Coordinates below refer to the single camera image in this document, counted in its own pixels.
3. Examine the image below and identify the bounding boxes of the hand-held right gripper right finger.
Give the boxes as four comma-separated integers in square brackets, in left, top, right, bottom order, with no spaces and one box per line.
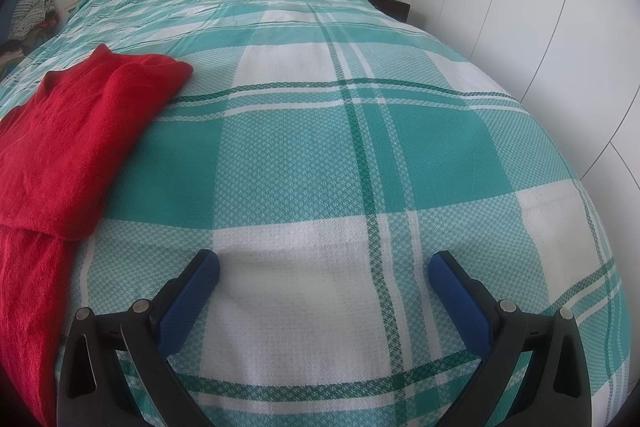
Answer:
[428,250,594,427]

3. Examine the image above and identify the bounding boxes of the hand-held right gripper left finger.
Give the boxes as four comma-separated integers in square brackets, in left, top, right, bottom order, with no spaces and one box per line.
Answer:
[56,249,221,427]

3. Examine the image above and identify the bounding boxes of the red sweater with white dog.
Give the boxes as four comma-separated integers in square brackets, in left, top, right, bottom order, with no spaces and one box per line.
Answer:
[0,44,194,425]

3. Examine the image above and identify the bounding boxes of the pile of assorted clothes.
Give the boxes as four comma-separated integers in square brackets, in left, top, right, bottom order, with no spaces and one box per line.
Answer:
[0,19,57,70]

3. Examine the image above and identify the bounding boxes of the teal plaid bed blanket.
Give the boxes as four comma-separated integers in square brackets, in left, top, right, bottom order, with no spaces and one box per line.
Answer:
[0,0,631,427]

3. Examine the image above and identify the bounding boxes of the white wardrobe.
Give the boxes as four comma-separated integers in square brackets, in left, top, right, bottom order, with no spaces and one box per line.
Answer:
[416,0,640,212]

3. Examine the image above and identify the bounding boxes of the dark wooden nightstand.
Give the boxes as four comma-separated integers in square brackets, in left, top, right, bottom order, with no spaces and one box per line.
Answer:
[361,0,412,24]

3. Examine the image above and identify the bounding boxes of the grey patterned cloth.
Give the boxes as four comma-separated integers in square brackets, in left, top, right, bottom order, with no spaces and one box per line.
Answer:
[12,0,57,40]

